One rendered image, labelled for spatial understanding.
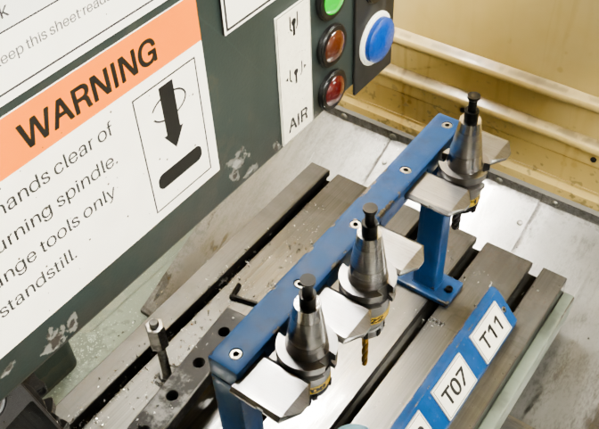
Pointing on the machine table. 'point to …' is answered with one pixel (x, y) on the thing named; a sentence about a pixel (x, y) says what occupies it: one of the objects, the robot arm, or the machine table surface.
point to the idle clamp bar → (189, 370)
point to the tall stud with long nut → (157, 334)
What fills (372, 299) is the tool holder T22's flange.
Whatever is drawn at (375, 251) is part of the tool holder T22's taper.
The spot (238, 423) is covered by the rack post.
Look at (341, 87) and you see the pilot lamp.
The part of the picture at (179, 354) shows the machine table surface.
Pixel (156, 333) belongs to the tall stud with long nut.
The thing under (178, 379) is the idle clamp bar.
